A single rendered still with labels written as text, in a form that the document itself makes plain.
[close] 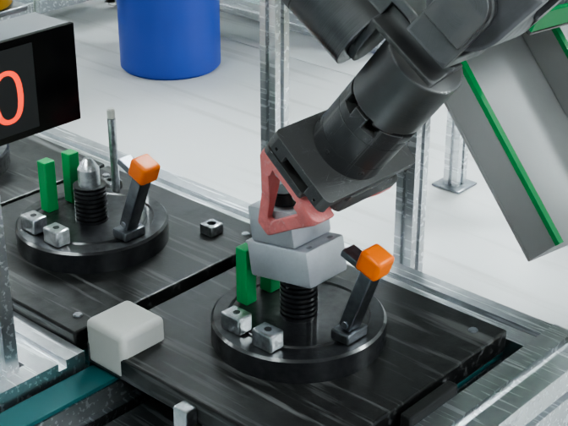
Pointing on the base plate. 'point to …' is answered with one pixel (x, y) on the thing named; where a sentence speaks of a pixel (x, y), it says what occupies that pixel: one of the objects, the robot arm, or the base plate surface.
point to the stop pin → (185, 414)
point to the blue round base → (169, 38)
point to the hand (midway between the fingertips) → (289, 212)
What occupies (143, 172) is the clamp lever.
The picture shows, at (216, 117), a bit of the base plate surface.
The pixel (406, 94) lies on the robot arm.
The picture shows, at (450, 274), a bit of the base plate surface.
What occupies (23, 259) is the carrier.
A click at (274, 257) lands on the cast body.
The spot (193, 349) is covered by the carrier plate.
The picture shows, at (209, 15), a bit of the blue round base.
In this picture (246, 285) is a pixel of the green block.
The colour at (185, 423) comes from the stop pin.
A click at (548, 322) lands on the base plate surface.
